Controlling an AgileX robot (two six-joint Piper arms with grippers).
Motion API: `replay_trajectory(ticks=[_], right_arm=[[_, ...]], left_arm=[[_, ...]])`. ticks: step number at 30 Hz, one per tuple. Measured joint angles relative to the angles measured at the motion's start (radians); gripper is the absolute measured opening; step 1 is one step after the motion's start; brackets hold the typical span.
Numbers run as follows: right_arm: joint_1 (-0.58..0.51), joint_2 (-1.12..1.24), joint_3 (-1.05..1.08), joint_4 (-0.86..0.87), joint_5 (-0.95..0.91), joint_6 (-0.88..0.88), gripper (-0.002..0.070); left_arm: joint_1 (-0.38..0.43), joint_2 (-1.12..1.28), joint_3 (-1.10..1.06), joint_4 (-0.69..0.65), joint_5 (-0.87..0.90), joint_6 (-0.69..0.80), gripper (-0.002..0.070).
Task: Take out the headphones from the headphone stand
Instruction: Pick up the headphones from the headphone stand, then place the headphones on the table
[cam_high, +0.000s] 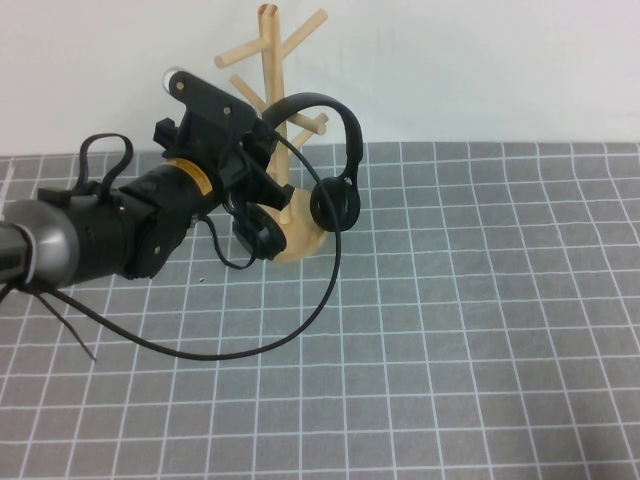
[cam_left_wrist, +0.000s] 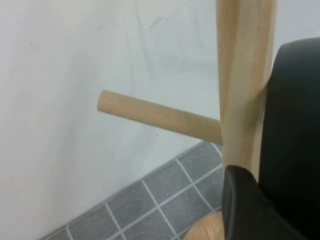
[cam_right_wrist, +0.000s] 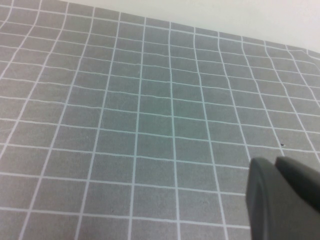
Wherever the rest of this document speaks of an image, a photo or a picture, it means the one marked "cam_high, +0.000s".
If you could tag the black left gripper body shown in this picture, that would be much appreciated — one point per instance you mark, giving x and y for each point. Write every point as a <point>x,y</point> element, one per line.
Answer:
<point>235,165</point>

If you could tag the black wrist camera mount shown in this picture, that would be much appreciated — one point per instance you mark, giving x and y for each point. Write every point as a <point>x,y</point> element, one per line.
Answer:
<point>210,100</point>

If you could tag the black over-ear headphones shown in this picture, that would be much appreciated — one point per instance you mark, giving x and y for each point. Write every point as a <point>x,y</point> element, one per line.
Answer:
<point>351,131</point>

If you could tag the grey white-grid tablecloth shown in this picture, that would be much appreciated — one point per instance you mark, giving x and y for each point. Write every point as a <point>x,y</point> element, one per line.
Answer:
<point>425,325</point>

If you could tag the wooden tree-shaped stand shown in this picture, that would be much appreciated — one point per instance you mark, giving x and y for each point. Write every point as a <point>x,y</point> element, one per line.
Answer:
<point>272,55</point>

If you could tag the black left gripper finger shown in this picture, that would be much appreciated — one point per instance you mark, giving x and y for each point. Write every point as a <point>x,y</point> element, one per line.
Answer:
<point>256,136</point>
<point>269,152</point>

